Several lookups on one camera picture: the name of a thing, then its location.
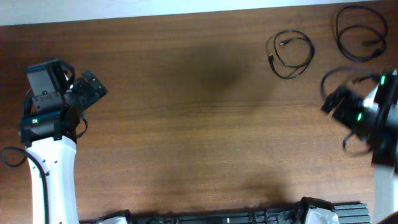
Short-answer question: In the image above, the black cable bundle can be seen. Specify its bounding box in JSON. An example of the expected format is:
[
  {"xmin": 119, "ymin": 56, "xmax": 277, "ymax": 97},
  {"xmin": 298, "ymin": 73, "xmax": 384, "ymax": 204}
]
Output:
[{"xmin": 334, "ymin": 4, "xmax": 389, "ymax": 62}]

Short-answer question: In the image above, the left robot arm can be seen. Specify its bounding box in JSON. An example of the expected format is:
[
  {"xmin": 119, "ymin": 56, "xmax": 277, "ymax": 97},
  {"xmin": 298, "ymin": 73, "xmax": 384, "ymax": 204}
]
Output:
[{"xmin": 19, "ymin": 58, "xmax": 108, "ymax": 223}]

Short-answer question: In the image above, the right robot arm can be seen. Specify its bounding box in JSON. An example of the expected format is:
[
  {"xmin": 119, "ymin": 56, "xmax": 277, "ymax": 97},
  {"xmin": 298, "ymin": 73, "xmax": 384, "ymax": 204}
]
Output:
[{"xmin": 320, "ymin": 66, "xmax": 397, "ymax": 223}]

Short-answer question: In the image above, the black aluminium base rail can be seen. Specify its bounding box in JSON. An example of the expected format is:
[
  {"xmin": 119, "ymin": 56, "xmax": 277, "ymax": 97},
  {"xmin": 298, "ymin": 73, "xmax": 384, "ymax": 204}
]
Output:
[{"xmin": 80, "ymin": 197, "xmax": 371, "ymax": 224}]

